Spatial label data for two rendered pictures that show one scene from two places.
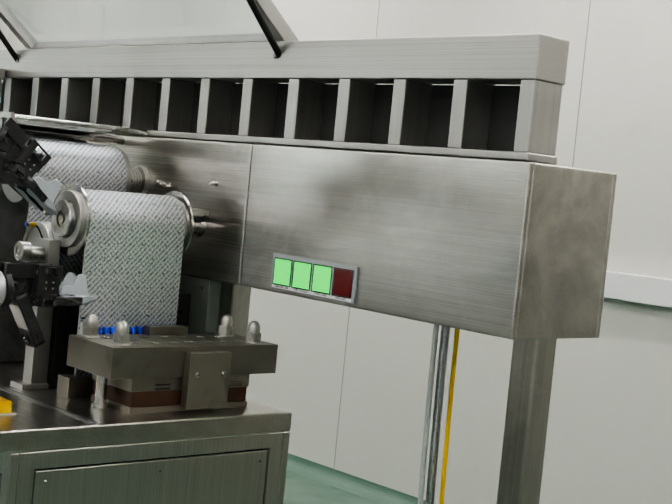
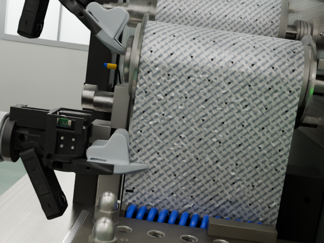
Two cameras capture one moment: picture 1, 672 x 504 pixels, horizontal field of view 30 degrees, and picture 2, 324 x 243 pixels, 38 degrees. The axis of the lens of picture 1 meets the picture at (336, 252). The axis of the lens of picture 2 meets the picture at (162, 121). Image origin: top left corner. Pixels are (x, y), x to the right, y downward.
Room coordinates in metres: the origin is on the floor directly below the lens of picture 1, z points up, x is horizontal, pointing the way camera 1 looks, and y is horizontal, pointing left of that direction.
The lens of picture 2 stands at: (2.02, -0.01, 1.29)
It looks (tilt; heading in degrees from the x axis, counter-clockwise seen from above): 10 degrees down; 44
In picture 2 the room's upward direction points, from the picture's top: 8 degrees clockwise
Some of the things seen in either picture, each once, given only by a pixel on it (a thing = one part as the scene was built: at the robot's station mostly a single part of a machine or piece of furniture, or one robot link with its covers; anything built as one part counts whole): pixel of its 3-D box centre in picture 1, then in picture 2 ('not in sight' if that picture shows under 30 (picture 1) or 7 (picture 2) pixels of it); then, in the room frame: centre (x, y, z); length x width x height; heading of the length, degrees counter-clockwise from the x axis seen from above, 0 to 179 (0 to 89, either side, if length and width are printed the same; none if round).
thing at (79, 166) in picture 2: (60, 300); (84, 164); (2.43, 0.53, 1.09); 0.09 x 0.05 x 0.02; 131
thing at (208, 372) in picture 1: (207, 379); not in sight; (2.45, 0.23, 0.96); 0.10 x 0.03 x 0.11; 133
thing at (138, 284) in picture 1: (131, 289); (206, 163); (2.57, 0.41, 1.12); 0.23 x 0.01 x 0.18; 133
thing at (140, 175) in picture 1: (127, 180); (295, 33); (2.91, 0.50, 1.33); 0.07 x 0.07 x 0.07; 43
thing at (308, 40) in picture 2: (172, 225); (299, 82); (2.70, 0.36, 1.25); 0.15 x 0.01 x 0.15; 43
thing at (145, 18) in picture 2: (70, 219); (141, 60); (2.53, 0.54, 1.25); 0.15 x 0.01 x 0.15; 43
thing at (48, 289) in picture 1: (27, 285); (49, 138); (2.41, 0.59, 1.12); 0.12 x 0.08 x 0.09; 133
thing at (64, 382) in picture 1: (123, 383); not in sight; (2.57, 0.41, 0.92); 0.28 x 0.04 x 0.04; 133
